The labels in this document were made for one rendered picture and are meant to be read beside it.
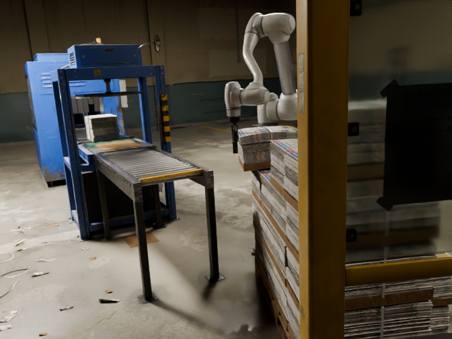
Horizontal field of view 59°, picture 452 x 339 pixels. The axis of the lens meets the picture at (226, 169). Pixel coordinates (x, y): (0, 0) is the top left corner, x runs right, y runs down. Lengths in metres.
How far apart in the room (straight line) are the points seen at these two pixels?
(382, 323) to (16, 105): 10.36
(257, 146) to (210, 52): 10.12
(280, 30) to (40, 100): 4.06
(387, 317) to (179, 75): 10.92
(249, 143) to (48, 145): 4.07
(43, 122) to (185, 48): 6.89
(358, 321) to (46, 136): 5.17
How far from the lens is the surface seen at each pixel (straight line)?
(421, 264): 1.10
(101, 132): 4.54
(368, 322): 1.57
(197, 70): 12.25
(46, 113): 6.05
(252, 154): 2.45
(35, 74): 6.04
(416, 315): 1.64
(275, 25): 2.71
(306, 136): 0.89
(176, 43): 12.06
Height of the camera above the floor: 1.40
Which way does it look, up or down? 13 degrees down
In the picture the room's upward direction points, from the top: 3 degrees counter-clockwise
